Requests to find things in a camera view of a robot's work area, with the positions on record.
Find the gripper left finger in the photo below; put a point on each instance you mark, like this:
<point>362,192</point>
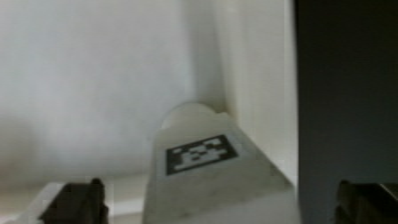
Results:
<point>69,204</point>

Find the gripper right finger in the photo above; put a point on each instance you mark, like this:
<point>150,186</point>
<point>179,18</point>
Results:
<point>367,203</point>

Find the white table leg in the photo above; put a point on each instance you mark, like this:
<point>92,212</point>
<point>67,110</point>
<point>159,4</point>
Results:
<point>216,182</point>

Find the white square table top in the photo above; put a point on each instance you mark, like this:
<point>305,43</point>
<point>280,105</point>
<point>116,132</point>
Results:
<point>108,60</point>

